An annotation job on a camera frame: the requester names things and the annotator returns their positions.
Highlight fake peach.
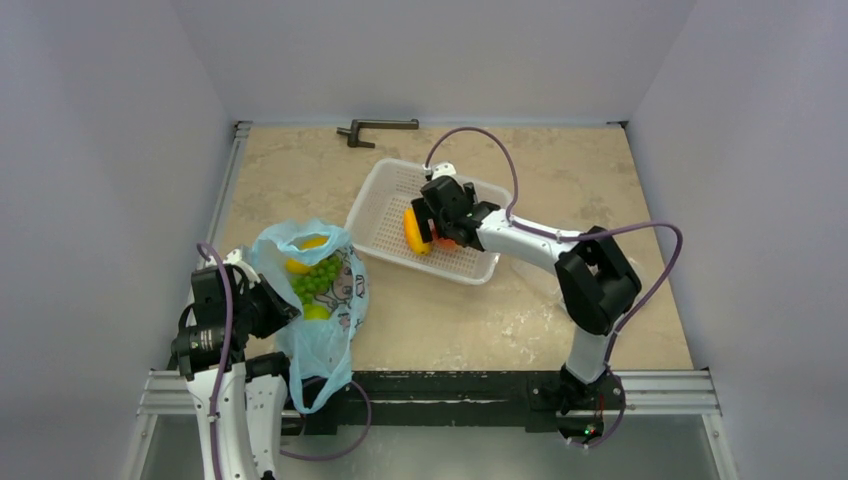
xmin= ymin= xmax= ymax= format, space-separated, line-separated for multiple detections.
xmin=433 ymin=238 xmax=459 ymax=251

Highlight orange yellow fake mango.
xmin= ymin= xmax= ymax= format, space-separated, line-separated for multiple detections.
xmin=403 ymin=207 xmax=432 ymax=256

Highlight green fake grapes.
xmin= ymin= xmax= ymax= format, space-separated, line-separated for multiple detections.
xmin=291 ymin=255 xmax=343 ymax=304

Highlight light blue plastic bag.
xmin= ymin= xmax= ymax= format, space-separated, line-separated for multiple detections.
xmin=249 ymin=219 xmax=369 ymax=414

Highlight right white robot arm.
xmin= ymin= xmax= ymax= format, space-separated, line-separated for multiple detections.
xmin=411 ymin=176 xmax=642 ymax=407

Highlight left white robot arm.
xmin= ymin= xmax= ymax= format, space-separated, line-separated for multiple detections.
xmin=171 ymin=260 xmax=300 ymax=479

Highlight green fake pear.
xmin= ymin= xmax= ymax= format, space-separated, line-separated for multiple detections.
xmin=303 ymin=304 xmax=332 ymax=321

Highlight white perforated plastic basket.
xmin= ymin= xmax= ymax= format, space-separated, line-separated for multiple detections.
xmin=344 ymin=158 xmax=499 ymax=286

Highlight clear plastic screw box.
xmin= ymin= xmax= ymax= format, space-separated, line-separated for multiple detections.
xmin=510 ymin=258 xmax=566 ymax=312

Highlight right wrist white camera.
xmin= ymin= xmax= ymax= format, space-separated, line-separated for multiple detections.
xmin=425 ymin=162 xmax=457 ymax=181

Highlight wrist white camera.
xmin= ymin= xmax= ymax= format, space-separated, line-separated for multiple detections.
xmin=223 ymin=245 xmax=261 ymax=288
xmin=425 ymin=162 xmax=457 ymax=181

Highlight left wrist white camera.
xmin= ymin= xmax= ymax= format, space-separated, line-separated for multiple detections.
xmin=223 ymin=245 xmax=261 ymax=288

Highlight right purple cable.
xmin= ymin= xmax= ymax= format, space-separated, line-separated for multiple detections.
xmin=423 ymin=126 xmax=685 ymax=452

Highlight purple cable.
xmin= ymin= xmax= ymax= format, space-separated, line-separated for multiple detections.
xmin=423 ymin=126 xmax=685 ymax=452
xmin=195 ymin=242 xmax=374 ymax=480

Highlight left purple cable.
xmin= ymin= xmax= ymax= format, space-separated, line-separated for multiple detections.
xmin=195 ymin=242 xmax=374 ymax=480

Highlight dark metal bracket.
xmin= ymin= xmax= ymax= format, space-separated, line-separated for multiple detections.
xmin=335 ymin=119 xmax=420 ymax=149

